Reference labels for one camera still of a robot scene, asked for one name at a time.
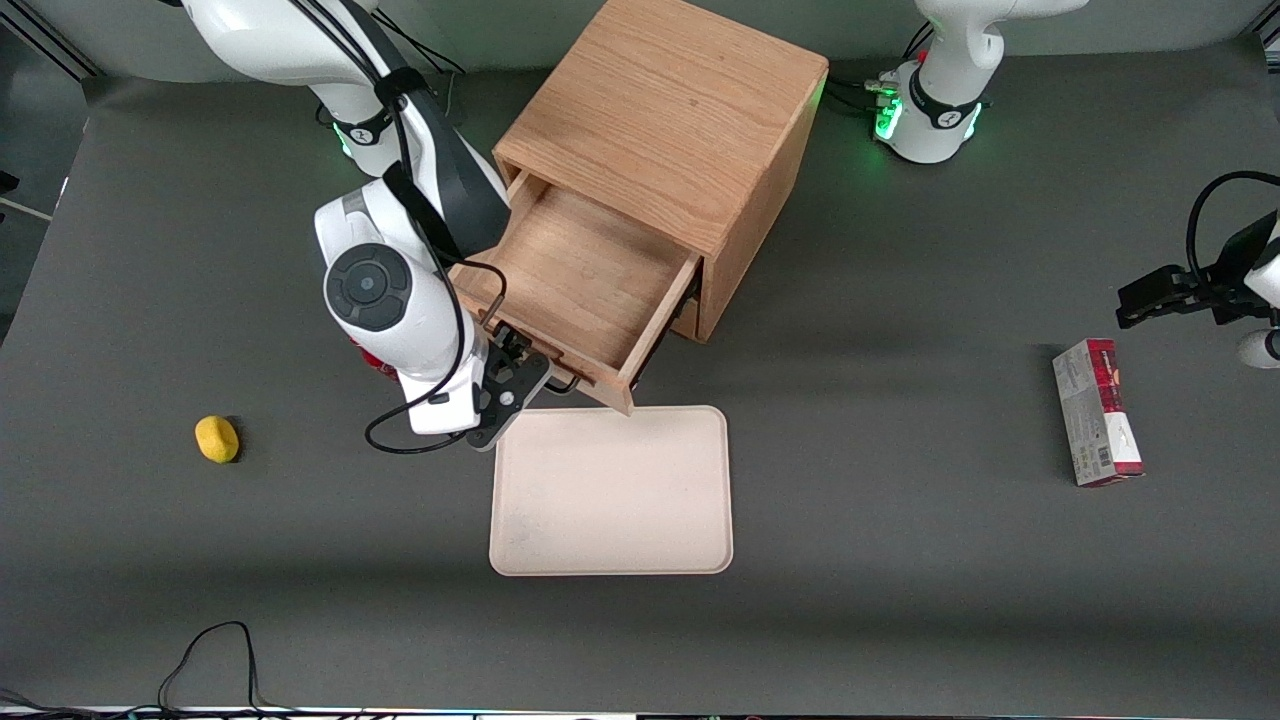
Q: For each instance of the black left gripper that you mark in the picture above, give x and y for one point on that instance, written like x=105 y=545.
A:
x=1226 y=291

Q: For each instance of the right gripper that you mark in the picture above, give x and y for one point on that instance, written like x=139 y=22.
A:
x=514 y=352

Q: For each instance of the wooden drawer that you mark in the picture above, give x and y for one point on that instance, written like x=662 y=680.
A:
x=590 y=270

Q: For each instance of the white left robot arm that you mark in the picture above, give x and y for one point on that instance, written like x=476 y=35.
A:
x=940 y=100

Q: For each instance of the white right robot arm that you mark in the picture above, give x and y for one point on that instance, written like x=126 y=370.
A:
x=390 y=330

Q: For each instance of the wooden drawer cabinet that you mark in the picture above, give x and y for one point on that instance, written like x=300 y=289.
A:
x=660 y=110

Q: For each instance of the red plaid cardboard box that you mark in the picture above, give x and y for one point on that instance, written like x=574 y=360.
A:
x=1095 y=410

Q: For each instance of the red cola bottle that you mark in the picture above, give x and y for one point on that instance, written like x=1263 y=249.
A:
x=370 y=358

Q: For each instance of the cream rectangular tray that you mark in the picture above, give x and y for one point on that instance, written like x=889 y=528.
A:
x=612 y=490

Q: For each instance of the yellow lemon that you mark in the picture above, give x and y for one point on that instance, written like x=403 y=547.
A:
x=217 y=439

